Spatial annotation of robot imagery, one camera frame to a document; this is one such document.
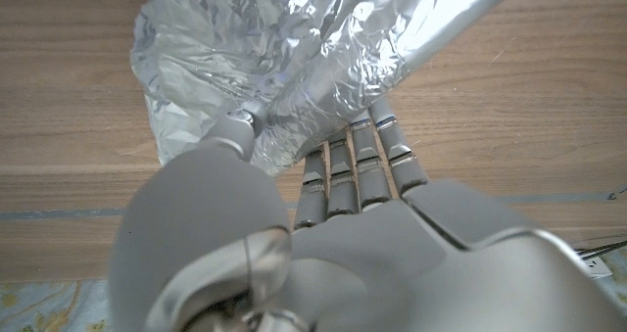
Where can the white power outlet box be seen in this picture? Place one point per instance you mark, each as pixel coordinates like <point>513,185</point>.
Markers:
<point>597,268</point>

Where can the floral printed backdrop cloth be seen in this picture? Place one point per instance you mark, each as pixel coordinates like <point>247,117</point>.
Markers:
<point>49,307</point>

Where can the aluminum foil roll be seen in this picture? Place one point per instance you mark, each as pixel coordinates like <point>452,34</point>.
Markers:
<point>274,48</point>

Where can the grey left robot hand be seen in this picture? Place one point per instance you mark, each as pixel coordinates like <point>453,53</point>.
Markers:
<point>372,263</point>

